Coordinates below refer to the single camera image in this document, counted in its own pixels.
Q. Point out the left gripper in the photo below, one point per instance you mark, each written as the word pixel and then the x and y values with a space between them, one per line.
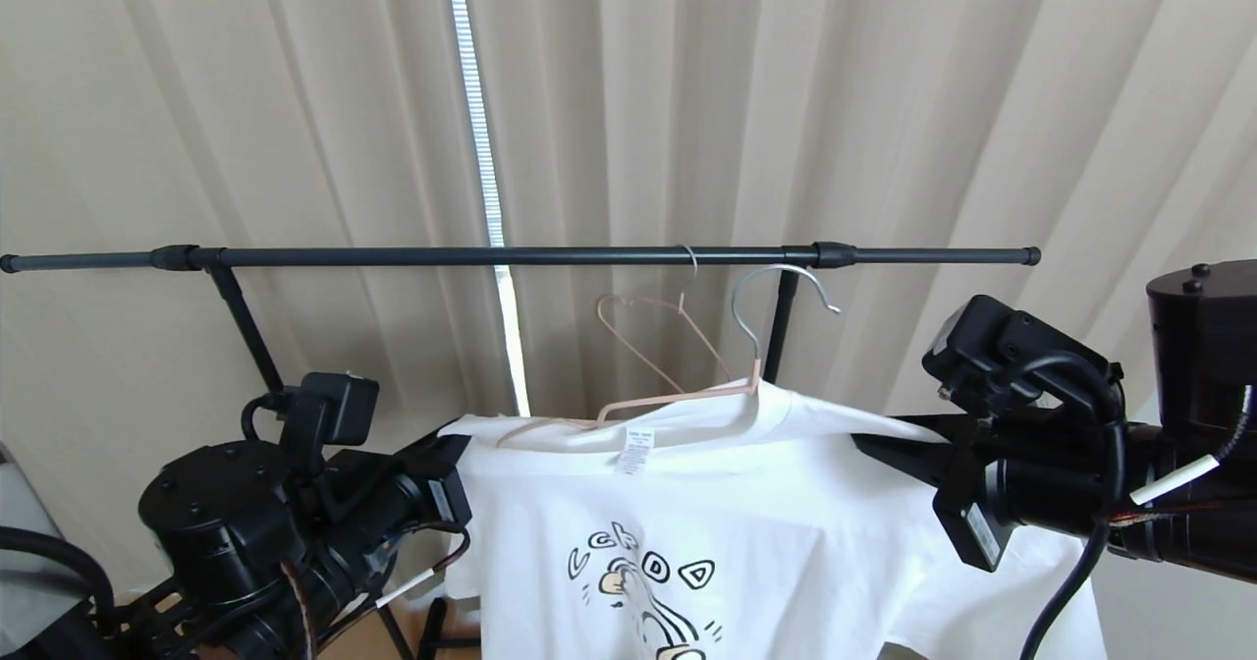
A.
pixel 403 503

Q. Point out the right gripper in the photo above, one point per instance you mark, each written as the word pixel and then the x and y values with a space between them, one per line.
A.
pixel 1041 483

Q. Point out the white printed t-shirt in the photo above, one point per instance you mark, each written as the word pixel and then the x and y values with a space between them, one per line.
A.
pixel 786 522

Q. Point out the pink clothes hanger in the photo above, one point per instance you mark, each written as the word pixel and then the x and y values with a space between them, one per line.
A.
pixel 643 348
pixel 746 321

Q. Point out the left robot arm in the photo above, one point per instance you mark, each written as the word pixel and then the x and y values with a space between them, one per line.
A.
pixel 211 513

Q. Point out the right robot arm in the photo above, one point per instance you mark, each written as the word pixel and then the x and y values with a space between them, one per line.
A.
pixel 1203 346

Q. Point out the black clothes rack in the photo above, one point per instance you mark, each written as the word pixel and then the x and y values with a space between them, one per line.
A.
pixel 412 256

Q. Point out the beige curtain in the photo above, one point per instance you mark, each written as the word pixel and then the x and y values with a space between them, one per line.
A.
pixel 835 100

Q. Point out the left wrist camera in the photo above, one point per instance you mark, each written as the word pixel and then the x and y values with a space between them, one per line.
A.
pixel 339 410

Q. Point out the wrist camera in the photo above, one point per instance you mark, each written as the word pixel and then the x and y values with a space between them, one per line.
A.
pixel 339 410
pixel 992 346

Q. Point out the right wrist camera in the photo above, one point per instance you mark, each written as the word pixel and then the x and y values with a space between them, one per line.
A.
pixel 992 346

